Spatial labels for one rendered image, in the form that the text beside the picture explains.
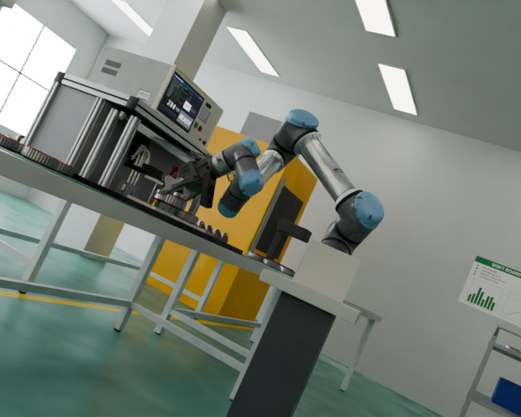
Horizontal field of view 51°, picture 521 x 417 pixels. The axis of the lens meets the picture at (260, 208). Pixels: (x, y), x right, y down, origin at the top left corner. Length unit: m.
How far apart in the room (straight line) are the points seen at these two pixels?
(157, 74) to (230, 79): 6.66
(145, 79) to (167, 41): 4.31
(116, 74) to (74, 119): 0.28
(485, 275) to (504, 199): 0.96
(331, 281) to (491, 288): 5.42
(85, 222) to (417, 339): 4.13
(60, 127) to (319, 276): 1.16
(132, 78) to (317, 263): 1.09
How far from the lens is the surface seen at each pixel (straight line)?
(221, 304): 5.81
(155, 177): 2.19
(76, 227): 6.37
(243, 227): 5.85
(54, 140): 2.28
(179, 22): 6.64
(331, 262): 1.79
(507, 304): 7.10
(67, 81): 2.34
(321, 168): 1.94
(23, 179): 1.36
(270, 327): 1.78
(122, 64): 2.40
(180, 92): 2.30
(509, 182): 7.40
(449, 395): 7.09
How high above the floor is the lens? 0.77
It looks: 5 degrees up
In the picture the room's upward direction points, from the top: 25 degrees clockwise
